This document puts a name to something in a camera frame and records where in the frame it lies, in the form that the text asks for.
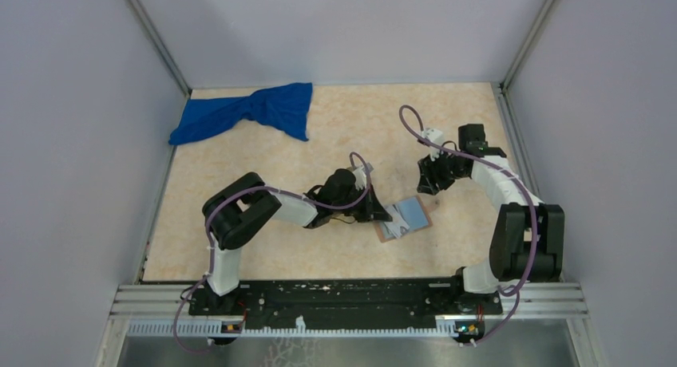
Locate silver VIP card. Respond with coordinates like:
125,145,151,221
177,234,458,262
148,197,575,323
382,205,410,239

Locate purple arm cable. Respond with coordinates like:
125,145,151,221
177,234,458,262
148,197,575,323
173,152,374,355
398,105,540,347

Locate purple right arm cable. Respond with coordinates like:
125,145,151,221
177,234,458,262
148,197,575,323
398,105,540,347

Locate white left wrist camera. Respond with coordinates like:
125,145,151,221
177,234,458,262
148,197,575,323
350,163,373,191

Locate white slotted cable duct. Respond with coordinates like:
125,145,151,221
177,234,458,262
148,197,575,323
126,317,461,338

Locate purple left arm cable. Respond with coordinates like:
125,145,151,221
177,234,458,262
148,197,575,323
173,152,374,355

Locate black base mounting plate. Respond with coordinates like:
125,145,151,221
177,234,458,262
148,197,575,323
188,276,503,330

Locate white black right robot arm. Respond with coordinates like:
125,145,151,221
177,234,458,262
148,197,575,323
417,124,565,313

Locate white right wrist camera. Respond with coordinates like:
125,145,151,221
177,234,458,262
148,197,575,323
421,128,445,161

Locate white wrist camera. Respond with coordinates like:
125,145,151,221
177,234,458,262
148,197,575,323
421,128,445,161
350,163,373,191

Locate aluminium right corner post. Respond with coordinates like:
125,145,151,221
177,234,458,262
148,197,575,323
500,0,561,93

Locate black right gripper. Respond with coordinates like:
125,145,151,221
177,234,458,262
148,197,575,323
418,147,468,195

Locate blue cloth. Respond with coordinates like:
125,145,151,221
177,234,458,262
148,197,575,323
168,83,313,146

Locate aluminium corner post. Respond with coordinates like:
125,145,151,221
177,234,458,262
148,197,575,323
125,0,192,97
500,0,561,93

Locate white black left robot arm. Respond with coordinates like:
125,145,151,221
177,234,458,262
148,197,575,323
202,166,393,314

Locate aluminium front rail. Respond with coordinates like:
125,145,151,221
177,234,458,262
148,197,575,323
110,280,589,319

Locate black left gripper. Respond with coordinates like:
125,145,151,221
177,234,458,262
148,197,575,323
332,183,392,223

